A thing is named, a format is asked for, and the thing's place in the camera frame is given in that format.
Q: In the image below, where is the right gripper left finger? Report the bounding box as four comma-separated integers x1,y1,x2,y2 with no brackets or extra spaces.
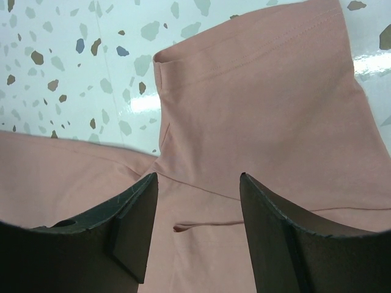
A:
1,173,158,292

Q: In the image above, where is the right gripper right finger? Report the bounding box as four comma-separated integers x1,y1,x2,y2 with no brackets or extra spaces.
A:
239,173,390,292

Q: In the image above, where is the pink printed t-shirt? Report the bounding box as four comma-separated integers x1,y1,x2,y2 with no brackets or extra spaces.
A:
1,1,390,292

